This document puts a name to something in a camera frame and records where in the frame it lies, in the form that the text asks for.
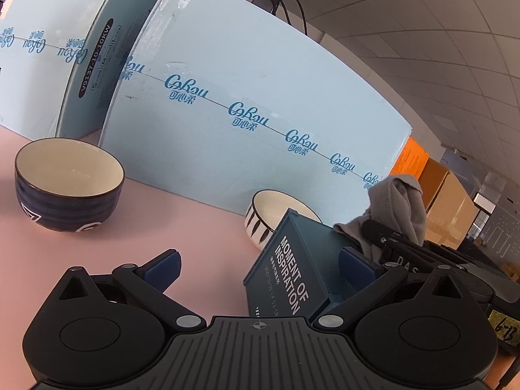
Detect grey cleaning cloth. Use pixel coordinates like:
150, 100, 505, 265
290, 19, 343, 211
333, 174, 427, 262

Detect dark teal container box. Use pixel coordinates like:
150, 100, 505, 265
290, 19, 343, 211
243, 210, 365, 322

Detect white striped ceramic bowl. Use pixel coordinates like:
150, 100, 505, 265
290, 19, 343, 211
244, 189, 322, 251

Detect brown cardboard box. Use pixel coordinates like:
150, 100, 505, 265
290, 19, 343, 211
419, 159, 479, 249

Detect orange printed box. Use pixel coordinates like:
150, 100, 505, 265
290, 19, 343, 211
390, 136, 429, 180

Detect large light blue carton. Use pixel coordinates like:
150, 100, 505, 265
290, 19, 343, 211
99, 0, 411, 225

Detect dark blue ceramic bowl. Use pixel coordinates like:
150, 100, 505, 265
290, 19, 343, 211
14, 137, 125, 232

